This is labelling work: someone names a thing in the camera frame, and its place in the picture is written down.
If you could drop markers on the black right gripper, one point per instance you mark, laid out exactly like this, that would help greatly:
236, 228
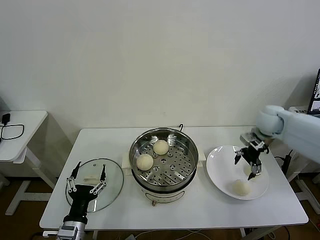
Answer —
251, 155

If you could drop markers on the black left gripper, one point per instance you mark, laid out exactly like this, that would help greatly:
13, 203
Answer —
80, 200

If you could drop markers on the white steamed baozi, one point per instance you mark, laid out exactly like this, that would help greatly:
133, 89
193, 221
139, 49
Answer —
144, 162
160, 147
247, 172
241, 188

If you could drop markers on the round glass pot lid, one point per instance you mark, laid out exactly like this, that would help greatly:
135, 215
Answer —
112, 175

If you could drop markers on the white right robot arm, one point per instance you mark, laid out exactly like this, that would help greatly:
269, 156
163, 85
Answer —
295, 130

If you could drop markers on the stainless steel steamer basket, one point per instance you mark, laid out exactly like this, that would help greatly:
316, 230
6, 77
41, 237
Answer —
180, 172

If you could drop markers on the steel steamer pot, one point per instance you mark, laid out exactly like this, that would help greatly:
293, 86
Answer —
162, 196

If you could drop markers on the large white plate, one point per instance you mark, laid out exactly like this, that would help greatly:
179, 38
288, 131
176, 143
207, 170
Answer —
220, 170

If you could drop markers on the black power strip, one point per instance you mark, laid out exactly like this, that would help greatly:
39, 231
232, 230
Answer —
288, 160

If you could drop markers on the white side table with laptop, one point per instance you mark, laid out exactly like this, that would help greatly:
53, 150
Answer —
297, 109

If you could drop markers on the white side table with adapter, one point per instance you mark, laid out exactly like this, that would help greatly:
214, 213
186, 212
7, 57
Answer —
25, 130

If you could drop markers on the black power adapter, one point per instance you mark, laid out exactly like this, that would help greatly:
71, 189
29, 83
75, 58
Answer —
6, 118

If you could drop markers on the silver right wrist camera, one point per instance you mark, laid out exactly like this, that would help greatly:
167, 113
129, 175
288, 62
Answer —
251, 140

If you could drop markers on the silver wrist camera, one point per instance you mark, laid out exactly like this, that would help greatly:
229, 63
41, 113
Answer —
251, 140
48, 234

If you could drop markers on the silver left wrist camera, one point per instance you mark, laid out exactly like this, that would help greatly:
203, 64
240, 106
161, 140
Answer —
48, 234

